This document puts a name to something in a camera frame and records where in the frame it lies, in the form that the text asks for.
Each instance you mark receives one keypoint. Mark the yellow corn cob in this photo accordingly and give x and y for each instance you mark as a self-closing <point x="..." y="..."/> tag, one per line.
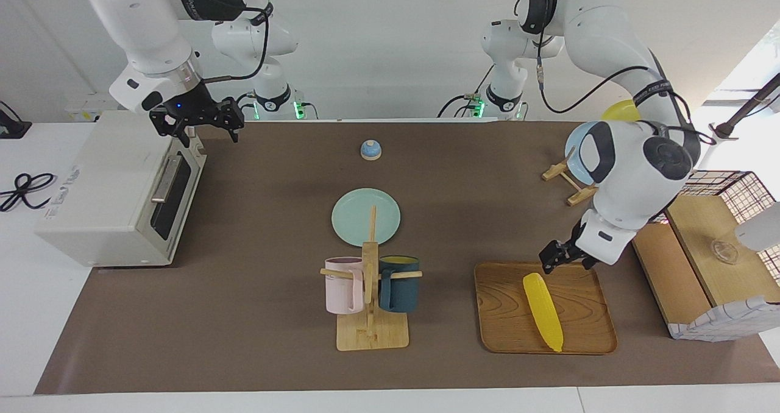
<point x="542" y="309"/>

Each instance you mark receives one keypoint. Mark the yellow plate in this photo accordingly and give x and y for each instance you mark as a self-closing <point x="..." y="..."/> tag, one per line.
<point x="621" y="111"/>

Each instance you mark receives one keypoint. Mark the wooden mug rack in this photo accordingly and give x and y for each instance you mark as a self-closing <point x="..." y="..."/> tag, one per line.
<point x="370" y="334"/>

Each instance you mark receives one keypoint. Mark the brown table mat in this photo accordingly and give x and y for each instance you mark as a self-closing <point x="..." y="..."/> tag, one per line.
<point x="274" y="315"/>

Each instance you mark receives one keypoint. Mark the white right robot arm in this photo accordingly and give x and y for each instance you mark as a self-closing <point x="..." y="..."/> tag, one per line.
<point x="140" y="23"/>

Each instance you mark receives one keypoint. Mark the small clear glass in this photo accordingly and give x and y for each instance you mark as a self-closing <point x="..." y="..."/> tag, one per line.
<point x="724" y="251"/>

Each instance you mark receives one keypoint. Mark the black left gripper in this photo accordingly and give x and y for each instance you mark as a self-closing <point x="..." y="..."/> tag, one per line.
<point x="570" y="248"/>

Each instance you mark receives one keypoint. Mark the pink mug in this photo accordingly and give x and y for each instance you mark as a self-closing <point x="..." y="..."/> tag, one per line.
<point x="341" y="288"/>

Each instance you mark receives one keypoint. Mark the black stand base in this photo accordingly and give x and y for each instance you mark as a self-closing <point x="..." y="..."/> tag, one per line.
<point x="12" y="127"/>

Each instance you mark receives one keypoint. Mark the white toaster oven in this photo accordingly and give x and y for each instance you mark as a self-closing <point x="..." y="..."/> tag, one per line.
<point x="100" y="187"/>

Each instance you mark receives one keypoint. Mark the pale green plate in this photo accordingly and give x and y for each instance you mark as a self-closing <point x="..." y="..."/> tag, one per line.
<point x="353" y="218"/>

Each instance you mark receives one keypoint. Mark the wooden serving tray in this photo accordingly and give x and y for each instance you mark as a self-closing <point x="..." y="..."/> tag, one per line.
<point x="506" y="315"/>

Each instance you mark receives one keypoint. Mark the black tripod pole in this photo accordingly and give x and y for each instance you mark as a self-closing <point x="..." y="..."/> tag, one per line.
<point x="746" y="108"/>

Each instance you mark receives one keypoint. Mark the light blue plate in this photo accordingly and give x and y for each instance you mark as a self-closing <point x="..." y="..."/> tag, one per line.
<point x="574" y="157"/>

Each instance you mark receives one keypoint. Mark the small blue round bell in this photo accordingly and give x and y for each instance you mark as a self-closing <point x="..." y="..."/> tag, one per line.
<point x="370" y="151"/>

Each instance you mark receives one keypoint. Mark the dark teal mug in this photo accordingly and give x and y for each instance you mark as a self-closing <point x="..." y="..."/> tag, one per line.
<point x="402" y="291"/>

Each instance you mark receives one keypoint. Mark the wooden plate rack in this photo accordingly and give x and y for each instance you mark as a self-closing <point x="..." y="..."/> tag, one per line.
<point x="576" y="197"/>

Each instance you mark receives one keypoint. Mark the white rounded device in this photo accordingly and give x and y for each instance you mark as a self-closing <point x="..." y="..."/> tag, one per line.
<point x="762" y="229"/>

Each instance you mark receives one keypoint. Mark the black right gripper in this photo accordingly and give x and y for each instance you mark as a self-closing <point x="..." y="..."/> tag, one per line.
<point x="189" y="111"/>

